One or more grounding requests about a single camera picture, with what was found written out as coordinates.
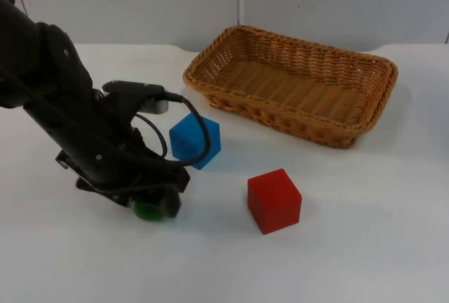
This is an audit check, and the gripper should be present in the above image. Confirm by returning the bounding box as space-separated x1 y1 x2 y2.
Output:
54 150 192 218

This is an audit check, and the green cylinder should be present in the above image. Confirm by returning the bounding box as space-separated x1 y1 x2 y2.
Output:
134 200 166 222

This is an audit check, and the blue cube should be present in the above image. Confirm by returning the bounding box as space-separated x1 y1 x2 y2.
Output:
168 112 222 171

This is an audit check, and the red cube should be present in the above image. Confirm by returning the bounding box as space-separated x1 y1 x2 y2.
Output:
247 168 303 236

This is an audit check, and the pale brown wicker basket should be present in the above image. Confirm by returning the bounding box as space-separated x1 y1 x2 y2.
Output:
182 25 399 149

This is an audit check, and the black cable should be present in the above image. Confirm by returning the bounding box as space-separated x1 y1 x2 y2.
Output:
161 90 212 170
135 113 168 159

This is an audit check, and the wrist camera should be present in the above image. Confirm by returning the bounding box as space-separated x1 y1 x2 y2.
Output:
101 80 170 114

